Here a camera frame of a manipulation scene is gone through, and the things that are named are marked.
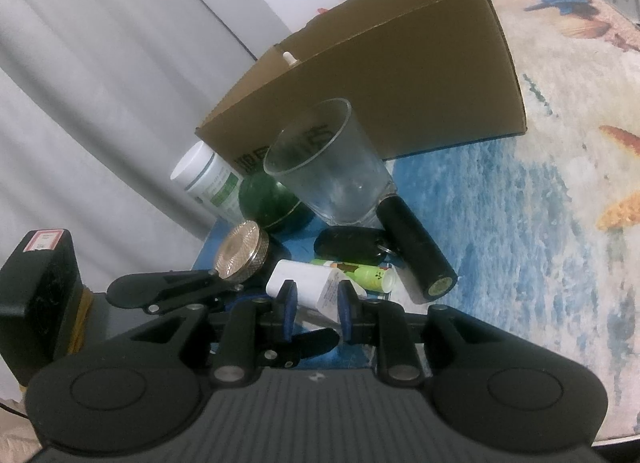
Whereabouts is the white bottle with green label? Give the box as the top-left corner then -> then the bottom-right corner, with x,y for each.
170,140 -> 246,224

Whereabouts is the clear glass cup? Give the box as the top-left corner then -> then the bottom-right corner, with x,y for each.
263,98 -> 398,229

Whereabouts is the black car key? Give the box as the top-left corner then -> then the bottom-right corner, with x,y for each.
314,228 -> 393,266

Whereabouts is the white curtain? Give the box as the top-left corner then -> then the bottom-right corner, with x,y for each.
0,0 -> 261,266

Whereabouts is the light green tube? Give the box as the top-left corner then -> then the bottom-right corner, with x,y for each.
310,258 -> 396,292

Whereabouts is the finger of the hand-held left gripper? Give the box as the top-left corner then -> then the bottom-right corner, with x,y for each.
106,267 -> 246,315
260,329 -> 340,369

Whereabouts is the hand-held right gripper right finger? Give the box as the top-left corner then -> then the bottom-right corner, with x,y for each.
337,280 -> 501,386

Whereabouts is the dark green round bottle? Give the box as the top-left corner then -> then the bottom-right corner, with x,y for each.
239,174 -> 313,233

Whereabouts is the white tube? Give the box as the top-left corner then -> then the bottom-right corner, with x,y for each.
265,259 -> 357,316

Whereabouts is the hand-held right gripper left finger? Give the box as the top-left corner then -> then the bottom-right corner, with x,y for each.
127,280 -> 301,386

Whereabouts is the black cylinder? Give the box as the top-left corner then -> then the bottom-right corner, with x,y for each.
376,196 -> 458,305

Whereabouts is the brown cardboard box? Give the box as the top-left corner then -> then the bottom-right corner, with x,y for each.
195,0 -> 528,184

